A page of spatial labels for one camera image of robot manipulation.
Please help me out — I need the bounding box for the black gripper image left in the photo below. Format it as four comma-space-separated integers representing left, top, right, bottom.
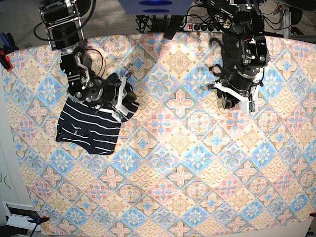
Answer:
69, 74, 137, 108

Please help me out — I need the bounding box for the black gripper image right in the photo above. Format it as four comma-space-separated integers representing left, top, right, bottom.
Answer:
216, 68, 259, 109

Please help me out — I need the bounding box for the navy white striped T-shirt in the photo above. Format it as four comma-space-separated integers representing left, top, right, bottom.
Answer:
55, 82, 140, 156

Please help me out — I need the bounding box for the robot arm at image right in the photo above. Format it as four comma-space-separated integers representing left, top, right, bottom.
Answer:
203, 0, 270, 114

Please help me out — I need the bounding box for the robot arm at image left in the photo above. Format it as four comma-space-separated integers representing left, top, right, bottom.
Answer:
39, 0, 136, 110

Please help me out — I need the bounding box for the colourful patterned tablecloth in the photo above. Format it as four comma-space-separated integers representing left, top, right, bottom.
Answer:
0, 33, 316, 237

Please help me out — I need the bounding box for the white power strip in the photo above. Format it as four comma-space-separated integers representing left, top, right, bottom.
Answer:
183, 23, 223, 33

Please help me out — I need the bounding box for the blue orange clamp upper left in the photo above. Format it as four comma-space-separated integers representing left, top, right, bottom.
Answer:
0, 33, 19, 72

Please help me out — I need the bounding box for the blue orange clamp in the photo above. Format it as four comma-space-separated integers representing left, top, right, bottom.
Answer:
27, 215, 49, 225
0, 33, 19, 72

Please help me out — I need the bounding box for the blue orange clamp lower left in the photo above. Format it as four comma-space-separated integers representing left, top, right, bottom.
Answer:
27, 215, 49, 225

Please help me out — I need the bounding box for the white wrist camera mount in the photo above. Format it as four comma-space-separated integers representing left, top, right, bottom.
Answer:
93, 71, 136, 123
202, 81, 259, 114

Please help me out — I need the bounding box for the black strap on table edge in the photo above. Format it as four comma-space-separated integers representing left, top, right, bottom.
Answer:
163, 14, 182, 40

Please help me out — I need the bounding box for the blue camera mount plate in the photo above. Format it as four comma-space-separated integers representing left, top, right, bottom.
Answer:
119, 0, 193, 15

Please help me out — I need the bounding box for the white wall vent panel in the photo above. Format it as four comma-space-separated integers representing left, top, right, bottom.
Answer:
2, 201, 37, 230

